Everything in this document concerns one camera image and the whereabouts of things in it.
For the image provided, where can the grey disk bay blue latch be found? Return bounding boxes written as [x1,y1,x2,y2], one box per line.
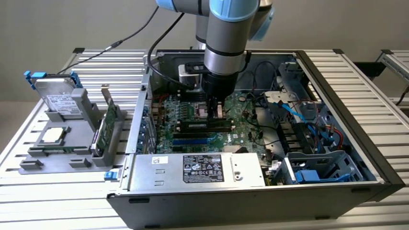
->
[278,150,365,185]

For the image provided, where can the blue expansion slot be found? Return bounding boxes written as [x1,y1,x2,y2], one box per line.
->
[173,138,209,146]

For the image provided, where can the CPU socket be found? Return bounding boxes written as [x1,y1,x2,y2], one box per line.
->
[188,102,212,118]

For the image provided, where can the silver CPU chip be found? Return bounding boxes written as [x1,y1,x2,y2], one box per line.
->
[37,126,69,146]

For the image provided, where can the thin black cable with connector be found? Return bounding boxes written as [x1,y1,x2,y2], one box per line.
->
[59,6,160,74]

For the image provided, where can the silver power supply unit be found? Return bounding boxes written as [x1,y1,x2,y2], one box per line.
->
[127,152,268,190]

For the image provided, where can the blue SATA wire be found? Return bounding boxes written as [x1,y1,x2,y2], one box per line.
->
[270,100,333,145]

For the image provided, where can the grey metal drive cage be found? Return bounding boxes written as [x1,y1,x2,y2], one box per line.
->
[264,61,324,108]

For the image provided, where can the black cable by side table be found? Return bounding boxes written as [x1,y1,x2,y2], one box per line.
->
[394,88,409,106]

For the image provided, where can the aluminium slat side table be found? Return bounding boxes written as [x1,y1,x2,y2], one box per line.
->
[376,49,409,82]

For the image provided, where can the grey parts rack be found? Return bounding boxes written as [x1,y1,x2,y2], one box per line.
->
[17,88,132,176]

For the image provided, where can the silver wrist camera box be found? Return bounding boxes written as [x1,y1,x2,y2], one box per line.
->
[177,62,205,92]

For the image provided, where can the hard disk in blue caddy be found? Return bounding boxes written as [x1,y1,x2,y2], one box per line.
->
[24,70,81,114]

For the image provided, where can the black open PC case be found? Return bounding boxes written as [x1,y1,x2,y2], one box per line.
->
[107,49,406,230]

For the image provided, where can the silver chipset heatsink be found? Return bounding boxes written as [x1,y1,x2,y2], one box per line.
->
[222,145,250,154]

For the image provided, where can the thick black looping cable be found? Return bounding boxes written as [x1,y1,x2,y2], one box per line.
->
[147,11,197,91]

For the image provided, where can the black expansion slot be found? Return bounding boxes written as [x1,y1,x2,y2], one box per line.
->
[173,131,213,140]

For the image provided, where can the green graphics card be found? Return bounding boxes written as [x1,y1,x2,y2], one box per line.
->
[91,83,119,157]

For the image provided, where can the green RAM stick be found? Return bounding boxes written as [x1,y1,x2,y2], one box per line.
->
[180,121,233,132]
[40,146,81,153]

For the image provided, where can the green motherboard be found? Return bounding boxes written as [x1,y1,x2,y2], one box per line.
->
[145,90,285,154]

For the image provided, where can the red and black wire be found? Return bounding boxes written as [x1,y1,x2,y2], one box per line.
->
[248,61,278,97]

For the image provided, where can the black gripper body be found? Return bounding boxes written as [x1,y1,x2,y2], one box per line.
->
[201,71,238,102]

